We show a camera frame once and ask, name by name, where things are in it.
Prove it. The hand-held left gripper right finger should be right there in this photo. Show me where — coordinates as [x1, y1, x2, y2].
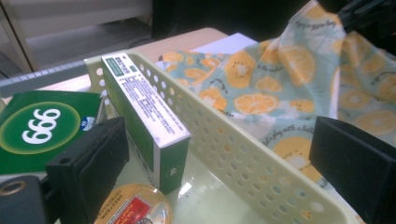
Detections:
[309, 115, 396, 224]

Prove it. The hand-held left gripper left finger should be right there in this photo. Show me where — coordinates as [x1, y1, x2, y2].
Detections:
[46, 116, 131, 224]

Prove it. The round yellow tin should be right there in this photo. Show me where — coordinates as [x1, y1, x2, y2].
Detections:
[92, 182, 174, 224]

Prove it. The large green white medicine box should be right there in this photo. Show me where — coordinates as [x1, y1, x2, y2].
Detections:
[0, 90, 107, 175]

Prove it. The slim green white medicine box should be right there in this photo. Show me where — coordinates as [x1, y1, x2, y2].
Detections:
[101, 52, 191, 196]

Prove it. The fruit print cloth bag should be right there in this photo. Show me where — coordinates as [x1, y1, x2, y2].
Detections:
[158, 1, 396, 190]

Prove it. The cream perforated plastic basket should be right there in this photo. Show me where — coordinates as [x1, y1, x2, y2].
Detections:
[0, 49, 365, 224]

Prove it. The black curtain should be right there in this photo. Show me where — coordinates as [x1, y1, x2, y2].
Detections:
[151, 0, 312, 43]

